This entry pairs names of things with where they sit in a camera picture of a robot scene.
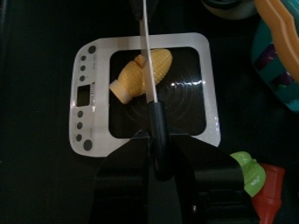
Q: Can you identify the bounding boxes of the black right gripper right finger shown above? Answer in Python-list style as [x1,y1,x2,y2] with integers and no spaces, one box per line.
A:
[170,132,260,224]

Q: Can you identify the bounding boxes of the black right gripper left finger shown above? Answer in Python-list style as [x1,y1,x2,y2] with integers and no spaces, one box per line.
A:
[89,130,152,224]

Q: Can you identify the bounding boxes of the white toy knife black handle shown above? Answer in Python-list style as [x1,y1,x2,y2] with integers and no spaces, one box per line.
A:
[138,0,174,182]

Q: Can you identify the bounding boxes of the yellow toy corn stem half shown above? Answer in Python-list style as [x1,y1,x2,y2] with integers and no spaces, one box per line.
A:
[108,59,148,105]

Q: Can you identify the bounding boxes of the yellow toy corn tip half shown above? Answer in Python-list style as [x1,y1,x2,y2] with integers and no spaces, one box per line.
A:
[134,48,174,86]

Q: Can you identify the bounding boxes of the dark purple toy eggplant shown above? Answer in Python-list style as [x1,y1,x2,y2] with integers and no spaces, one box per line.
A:
[255,43,296,88]

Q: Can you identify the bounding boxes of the teal basket orange rim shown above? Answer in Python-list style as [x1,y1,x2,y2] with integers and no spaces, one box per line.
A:
[250,0,299,113]

